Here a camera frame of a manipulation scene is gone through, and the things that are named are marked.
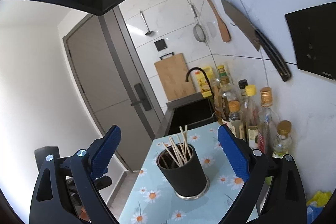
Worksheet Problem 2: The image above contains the hanging mesh strainer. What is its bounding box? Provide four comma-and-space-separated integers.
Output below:
190, 4, 206, 43

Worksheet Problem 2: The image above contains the gold cap oil bottle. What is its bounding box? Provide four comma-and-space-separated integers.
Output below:
257, 87, 280, 156

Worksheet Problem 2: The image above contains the small gold cap bottle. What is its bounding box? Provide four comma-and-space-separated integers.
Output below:
272, 120, 292, 158

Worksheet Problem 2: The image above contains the black curved faucet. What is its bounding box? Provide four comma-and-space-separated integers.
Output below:
186, 66, 215, 98

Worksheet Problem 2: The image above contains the wooden cutting board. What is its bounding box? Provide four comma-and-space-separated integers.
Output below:
154, 53, 196, 101

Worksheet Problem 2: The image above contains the hanging steel ladle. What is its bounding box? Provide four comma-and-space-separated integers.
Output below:
139, 10, 153, 36

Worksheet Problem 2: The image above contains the black utensil holder cup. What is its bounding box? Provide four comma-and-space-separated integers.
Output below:
156, 144, 210, 200

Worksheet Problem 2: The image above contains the hanging kitchen cleaver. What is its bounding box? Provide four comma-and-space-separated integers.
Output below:
221, 0, 291, 82

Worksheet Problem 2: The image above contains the grey door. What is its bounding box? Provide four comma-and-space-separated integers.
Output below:
58, 7, 164, 172

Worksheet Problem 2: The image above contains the yellow cap sauce bottle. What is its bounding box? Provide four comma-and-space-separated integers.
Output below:
241, 85, 259, 149

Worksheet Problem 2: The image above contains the black wall panel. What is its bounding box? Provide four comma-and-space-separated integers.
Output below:
285, 2, 336, 80

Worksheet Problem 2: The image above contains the orange cap bottle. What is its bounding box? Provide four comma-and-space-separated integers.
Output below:
228, 100, 245, 140

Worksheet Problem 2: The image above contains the black wall switch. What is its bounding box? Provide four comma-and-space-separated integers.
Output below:
154, 39, 167, 52

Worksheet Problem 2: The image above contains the daisy print blue mat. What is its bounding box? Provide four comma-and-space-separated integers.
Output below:
118, 122, 248, 223

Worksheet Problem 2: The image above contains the black door handle lock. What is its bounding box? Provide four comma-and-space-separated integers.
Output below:
131, 83, 152, 111

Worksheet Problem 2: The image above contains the yellow dish soap bottle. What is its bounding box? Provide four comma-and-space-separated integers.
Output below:
195, 66, 215, 98

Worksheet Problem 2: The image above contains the black kitchen sink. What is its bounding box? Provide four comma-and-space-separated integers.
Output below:
162, 93, 217, 136

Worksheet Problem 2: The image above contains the hanging wooden spatula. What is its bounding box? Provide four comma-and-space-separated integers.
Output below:
207, 0, 231, 43

